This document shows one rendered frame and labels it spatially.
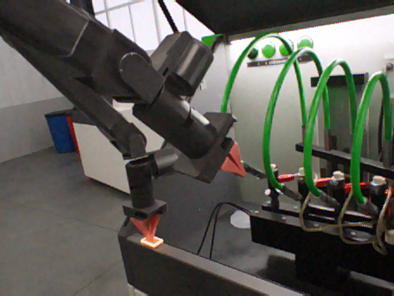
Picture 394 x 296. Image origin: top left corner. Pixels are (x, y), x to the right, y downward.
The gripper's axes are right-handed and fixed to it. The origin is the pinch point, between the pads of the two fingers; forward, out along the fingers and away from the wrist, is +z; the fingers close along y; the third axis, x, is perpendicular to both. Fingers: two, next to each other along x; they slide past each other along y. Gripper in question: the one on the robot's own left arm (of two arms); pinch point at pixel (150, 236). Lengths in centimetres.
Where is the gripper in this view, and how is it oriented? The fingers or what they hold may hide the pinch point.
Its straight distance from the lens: 88.4
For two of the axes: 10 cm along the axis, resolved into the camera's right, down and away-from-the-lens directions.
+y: -7.5, -0.7, 6.5
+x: -6.5, 2.7, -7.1
